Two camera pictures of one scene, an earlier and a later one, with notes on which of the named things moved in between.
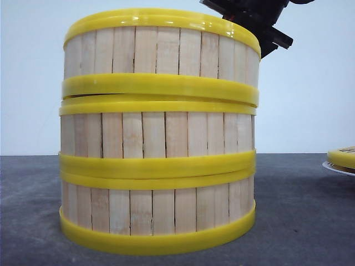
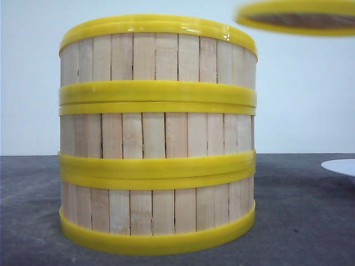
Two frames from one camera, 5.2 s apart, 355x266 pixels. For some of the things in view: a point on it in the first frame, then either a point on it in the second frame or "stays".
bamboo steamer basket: [155, 215] stays
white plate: [326, 164] stays
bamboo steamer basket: [146, 134] stays
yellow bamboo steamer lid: [343, 157] → [321, 17]
